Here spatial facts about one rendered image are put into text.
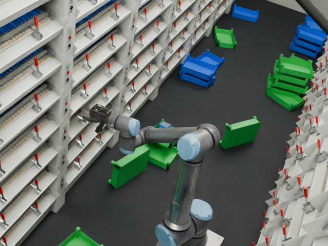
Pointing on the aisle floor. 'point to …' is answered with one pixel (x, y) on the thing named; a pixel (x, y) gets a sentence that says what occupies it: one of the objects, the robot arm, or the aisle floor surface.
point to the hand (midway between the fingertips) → (80, 112)
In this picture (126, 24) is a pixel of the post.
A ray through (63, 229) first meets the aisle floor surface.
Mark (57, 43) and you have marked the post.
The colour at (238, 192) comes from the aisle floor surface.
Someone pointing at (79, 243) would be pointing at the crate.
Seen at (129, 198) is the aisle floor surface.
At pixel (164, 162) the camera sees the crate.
